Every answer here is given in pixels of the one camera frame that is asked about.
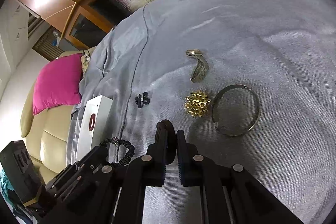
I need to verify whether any black beaded bracelet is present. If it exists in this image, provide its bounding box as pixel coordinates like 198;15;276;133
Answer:
99;136;136;167

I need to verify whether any dark red hair elastic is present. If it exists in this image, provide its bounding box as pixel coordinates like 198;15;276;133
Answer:
88;113;96;131

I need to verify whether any gold cluster brooch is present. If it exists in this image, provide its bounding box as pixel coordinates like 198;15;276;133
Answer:
185;90;211;118

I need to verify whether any small black hair tie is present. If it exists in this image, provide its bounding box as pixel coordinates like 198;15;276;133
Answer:
134;91;151;109

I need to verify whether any silver metal bangle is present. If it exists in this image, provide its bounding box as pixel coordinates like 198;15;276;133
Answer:
211;84;260;137

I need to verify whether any gold face metal wristwatch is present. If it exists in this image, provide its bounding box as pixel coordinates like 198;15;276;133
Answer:
186;50;210;83

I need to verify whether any white organizer box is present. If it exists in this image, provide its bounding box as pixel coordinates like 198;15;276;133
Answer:
76;95;113;161

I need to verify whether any beige leather sofa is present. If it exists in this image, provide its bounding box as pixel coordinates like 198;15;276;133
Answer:
20;51;85;183

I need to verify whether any teal shirt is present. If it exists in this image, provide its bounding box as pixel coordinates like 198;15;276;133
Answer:
1;169;33;224

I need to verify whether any magenta pillow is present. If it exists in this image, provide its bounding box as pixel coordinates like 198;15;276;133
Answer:
33;53;82;115

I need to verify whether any grey bed blanket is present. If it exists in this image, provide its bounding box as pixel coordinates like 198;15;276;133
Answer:
66;0;335;223

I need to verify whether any wooden cabinet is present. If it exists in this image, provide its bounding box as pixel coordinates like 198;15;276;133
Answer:
17;0;127;50

